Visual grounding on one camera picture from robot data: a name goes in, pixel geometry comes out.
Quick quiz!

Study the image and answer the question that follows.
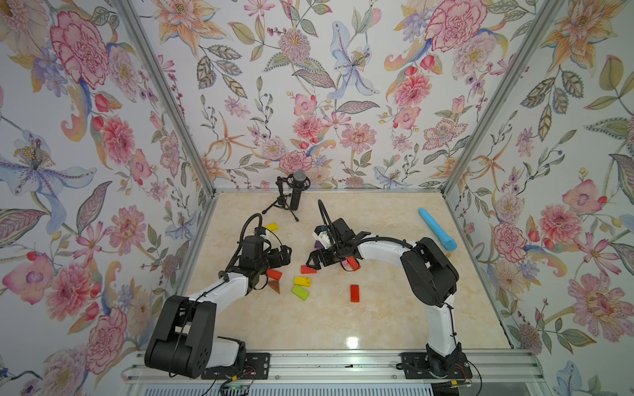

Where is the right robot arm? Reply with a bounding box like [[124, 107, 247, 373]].
[[306, 219, 462, 378]]

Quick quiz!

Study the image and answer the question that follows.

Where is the red block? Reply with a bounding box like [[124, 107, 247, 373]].
[[267, 269, 282, 281], [300, 266, 318, 274], [350, 285, 360, 303], [344, 257, 360, 272]]

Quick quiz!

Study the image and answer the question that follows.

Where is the yellow block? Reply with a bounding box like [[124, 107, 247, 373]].
[[294, 277, 312, 288], [265, 223, 279, 232]]

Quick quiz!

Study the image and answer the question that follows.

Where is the brown triangle block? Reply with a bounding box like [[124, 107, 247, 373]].
[[267, 280, 280, 294]]

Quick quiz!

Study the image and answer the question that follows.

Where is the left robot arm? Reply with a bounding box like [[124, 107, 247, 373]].
[[145, 235, 292, 379]]

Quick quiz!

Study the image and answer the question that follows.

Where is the lime green block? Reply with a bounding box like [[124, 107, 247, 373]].
[[292, 285, 310, 301]]

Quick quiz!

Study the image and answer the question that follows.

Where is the red block front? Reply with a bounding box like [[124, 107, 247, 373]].
[[350, 285, 360, 303]]

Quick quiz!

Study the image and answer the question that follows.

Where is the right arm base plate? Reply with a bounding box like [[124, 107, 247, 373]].
[[396, 351, 473, 380]]

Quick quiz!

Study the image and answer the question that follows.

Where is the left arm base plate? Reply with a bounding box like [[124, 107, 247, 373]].
[[201, 352, 271, 380]]

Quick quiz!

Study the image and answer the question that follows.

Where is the light blue cylinder toy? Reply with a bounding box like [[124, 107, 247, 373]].
[[419, 208, 457, 252]]

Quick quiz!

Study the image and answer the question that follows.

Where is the aluminium front rail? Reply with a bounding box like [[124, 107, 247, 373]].
[[121, 349, 546, 386]]

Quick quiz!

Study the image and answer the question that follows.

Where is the black microphone on tripod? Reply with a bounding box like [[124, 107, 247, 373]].
[[262, 169, 311, 222]]

